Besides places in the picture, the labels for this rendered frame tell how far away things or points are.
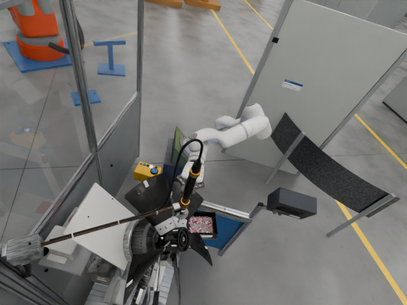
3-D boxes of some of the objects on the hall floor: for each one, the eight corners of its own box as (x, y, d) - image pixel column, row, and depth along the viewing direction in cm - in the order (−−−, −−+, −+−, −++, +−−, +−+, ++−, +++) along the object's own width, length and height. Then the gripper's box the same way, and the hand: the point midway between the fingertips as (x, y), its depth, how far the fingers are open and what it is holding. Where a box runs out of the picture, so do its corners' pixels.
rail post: (217, 255, 235) (244, 223, 179) (218, 251, 238) (244, 218, 181) (221, 256, 235) (249, 224, 179) (221, 252, 238) (249, 219, 181)
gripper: (180, 154, 109) (169, 184, 96) (213, 164, 110) (207, 195, 97) (178, 163, 115) (167, 193, 102) (209, 173, 115) (203, 204, 103)
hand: (188, 190), depth 101 cm, fingers closed on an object, 4 cm apart
